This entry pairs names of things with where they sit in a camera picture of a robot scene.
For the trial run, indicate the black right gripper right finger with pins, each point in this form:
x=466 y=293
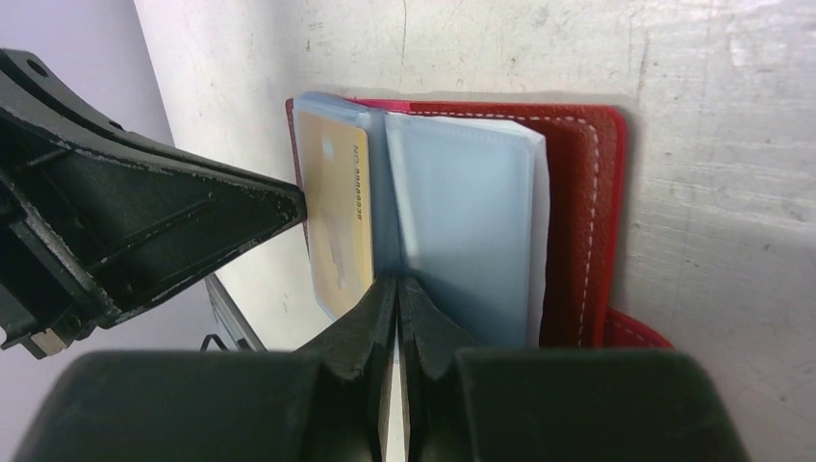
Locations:
x=467 y=402

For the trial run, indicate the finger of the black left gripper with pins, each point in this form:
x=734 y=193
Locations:
x=100 y=224

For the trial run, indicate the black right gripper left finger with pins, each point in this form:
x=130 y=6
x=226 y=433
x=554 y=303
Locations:
x=326 y=401

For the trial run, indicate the red leather card holder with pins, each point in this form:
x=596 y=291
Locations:
x=507 y=213

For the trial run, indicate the gold card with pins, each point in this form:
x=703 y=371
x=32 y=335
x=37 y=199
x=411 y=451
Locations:
x=334 y=166

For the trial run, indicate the aluminium frame rail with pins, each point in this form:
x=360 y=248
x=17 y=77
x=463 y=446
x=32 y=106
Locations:
x=234 y=331

